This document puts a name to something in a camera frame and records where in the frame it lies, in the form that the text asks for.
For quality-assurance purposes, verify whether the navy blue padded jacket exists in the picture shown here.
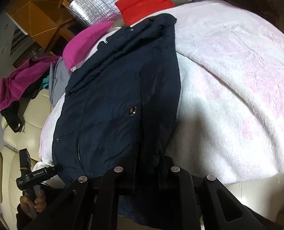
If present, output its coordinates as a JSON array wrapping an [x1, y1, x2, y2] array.
[[52, 14, 181, 228]]

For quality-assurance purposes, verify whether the person's left hand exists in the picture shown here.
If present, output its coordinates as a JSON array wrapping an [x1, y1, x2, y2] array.
[[20, 189, 47, 219]]

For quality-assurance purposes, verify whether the black garment on sofa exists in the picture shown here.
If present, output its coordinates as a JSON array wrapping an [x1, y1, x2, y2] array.
[[0, 81, 42, 133]]

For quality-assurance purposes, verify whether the white pink bed blanket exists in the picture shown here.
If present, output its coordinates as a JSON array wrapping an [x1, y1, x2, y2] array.
[[39, 1, 284, 184]]

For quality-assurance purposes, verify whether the teal garment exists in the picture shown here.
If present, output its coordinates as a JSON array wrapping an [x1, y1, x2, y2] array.
[[41, 76, 49, 89]]

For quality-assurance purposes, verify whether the magenta fleece garment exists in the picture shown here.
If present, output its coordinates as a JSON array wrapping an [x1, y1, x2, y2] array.
[[0, 56, 60, 111]]

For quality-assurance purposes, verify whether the grey garment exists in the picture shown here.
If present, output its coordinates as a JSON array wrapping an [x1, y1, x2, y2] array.
[[49, 57, 72, 107]]

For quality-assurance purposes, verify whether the magenta pillow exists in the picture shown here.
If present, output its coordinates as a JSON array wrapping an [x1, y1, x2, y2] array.
[[62, 21, 114, 71]]

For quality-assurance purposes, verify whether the wooden pillar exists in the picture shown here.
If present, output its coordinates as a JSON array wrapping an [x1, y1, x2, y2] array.
[[5, 0, 76, 53]]

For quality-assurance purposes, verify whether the red pillow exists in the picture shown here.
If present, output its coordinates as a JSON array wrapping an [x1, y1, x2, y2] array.
[[114, 0, 175, 25]]

